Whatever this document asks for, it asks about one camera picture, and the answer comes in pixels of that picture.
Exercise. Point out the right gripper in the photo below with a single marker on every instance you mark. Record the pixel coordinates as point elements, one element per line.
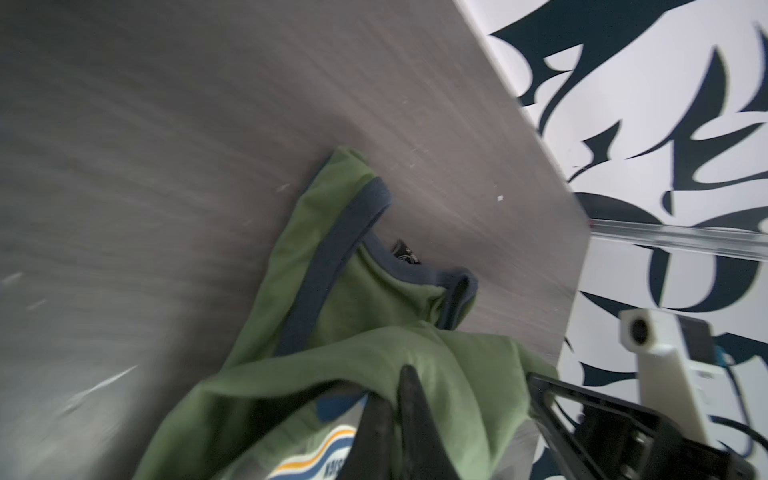
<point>595,436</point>

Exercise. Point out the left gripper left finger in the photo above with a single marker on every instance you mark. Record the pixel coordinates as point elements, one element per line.
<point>370,455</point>

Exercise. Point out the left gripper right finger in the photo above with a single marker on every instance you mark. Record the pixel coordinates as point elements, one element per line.
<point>424,455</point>

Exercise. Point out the green tank top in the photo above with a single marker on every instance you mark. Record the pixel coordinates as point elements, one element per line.
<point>335,319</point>

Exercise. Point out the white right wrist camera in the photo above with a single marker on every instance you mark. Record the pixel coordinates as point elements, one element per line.
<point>678,371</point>

